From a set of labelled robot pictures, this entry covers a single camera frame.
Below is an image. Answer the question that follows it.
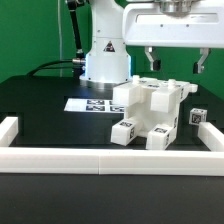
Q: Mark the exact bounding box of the white chair back frame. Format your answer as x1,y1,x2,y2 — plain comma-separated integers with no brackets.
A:
112,75,198,113

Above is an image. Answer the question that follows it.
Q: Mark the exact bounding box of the white tag sheet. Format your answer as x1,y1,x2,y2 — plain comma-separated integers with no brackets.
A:
64,98,124,113

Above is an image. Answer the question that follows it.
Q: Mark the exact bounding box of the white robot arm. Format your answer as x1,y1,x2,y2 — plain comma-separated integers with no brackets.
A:
65,0,224,87

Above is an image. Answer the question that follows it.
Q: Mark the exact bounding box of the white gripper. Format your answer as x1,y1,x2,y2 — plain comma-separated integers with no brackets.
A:
122,0,224,74

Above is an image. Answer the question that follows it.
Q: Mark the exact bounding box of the white U-shaped fence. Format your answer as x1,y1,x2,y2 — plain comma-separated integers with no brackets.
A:
0,117,224,176

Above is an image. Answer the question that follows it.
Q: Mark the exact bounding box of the white tagged cube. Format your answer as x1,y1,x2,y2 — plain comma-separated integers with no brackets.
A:
189,108,207,125

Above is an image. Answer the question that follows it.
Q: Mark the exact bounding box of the grey hanging cable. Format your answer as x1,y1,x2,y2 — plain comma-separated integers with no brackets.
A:
57,0,64,78

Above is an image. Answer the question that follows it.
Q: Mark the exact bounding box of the white chair seat part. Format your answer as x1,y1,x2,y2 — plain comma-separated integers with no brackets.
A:
124,103,180,138

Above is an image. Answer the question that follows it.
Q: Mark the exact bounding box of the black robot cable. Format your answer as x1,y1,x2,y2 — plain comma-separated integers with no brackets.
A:
27,0,88,78

